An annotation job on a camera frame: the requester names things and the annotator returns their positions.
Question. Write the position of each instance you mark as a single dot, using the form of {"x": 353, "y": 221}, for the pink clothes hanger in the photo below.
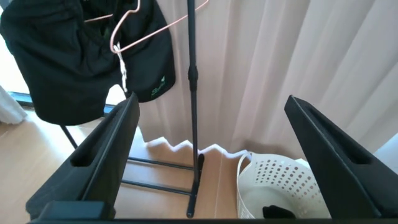
{"x": 99, "y": 17}
{"x": 146, "y": 36}

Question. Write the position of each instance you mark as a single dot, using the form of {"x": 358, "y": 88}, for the white laundry basket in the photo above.
{"x": 273, "y": 177}

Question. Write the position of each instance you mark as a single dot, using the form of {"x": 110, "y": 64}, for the white curtain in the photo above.
{"x": 9, "y": 109}

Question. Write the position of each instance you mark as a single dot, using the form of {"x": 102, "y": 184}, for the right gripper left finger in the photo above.
{"x": 74, "y": 189}

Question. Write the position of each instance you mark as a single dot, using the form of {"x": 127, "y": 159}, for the beige curtain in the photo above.
{"x": 280, "y": 62}

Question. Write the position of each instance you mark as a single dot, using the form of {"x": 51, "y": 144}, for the black garment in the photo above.
{"x": 276, "y": 213}
{"x": 62, "y": 62}

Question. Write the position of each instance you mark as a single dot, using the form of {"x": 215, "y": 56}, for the black clothes rack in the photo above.
{"x": 192, "y": 77}

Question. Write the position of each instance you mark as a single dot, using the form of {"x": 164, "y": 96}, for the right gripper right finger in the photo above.
{"x": 329, "y": 186}

